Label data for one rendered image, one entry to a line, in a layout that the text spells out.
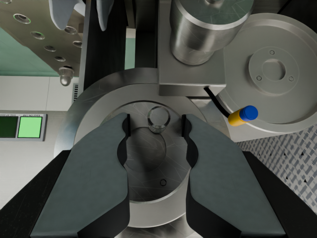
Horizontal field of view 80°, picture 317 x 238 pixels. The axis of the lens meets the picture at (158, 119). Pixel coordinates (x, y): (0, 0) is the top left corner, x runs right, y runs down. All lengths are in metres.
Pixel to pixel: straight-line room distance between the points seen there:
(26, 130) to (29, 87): 2.97
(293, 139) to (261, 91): 0.10
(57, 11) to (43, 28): 0.22
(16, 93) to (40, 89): 0.35
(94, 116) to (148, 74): 0.06
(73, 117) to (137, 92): 0.06
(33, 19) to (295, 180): 0.45
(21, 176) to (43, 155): 0.07
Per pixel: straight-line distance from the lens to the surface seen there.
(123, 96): 0.16
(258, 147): 0.35
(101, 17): 0.19
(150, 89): 0.17
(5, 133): 0.61
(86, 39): 0.21
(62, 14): 0.22
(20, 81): 3.64
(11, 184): 0.60
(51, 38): 0.46
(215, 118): 0.17
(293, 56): 0.24
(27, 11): 0.40
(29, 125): 0.58
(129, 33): 0.62
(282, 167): 0.30
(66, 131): 0.18
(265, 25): 0.24
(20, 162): 0.59
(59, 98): 3.26
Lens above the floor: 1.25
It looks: 11 degrees down
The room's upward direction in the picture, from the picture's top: 180 degrees counter-clockwise
